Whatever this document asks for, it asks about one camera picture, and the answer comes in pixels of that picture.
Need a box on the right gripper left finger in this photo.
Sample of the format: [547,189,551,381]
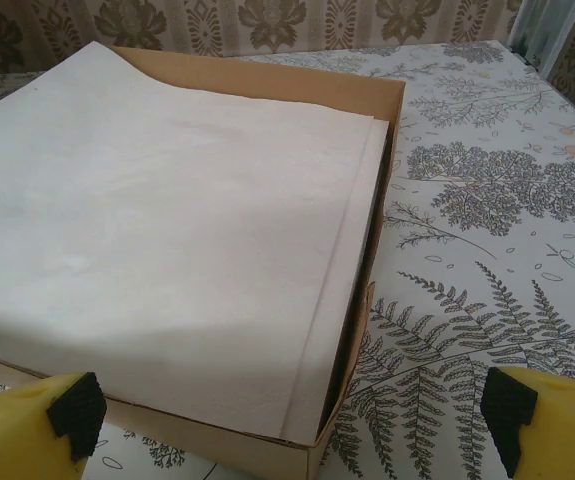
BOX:
[0,372,106,480]

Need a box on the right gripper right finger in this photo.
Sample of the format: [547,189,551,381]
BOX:
[480,366,575,480]

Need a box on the white paper sheet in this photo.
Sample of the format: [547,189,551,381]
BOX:
[0,41,388,444]

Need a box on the brown cardboard box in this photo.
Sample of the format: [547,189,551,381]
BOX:
[0,44,407,480]

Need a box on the aluminium frame post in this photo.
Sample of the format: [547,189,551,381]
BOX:
[509,0,544,67]

